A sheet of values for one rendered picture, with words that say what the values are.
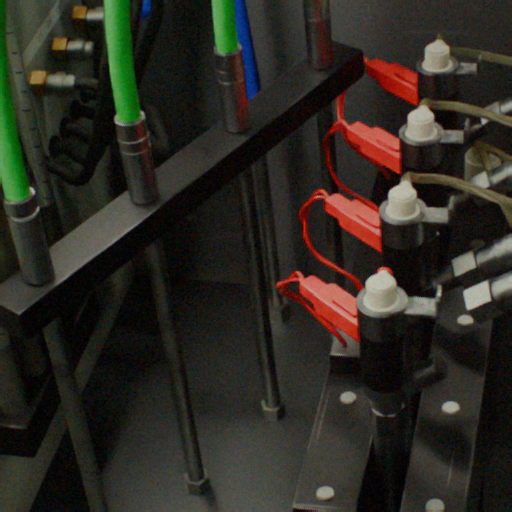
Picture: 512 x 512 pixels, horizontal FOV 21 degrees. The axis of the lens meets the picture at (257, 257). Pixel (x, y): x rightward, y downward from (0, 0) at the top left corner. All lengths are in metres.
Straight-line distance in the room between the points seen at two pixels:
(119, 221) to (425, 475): 0.24
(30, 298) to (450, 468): 0.26
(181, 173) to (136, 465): 0.28
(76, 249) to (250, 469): 0.29
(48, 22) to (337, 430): 0.36
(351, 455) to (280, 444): 0.22
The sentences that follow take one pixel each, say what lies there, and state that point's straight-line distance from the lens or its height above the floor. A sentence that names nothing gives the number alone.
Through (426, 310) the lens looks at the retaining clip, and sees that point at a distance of 0.74.
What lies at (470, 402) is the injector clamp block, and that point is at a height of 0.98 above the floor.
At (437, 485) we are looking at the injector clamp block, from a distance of 0.81.
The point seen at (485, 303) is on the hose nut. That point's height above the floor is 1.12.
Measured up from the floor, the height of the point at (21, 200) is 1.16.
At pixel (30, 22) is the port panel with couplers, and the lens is 0.96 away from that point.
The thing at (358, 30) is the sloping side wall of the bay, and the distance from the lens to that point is 1.01.
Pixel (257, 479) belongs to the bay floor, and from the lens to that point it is 1.02.
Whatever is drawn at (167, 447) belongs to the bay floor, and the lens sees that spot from 1.05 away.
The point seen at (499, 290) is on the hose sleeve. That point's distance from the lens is 0.72.
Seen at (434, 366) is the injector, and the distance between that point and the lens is 0.77.
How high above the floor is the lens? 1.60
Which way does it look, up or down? 39 degrees down
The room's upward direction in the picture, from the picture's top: 7 degrees counter-clockwise
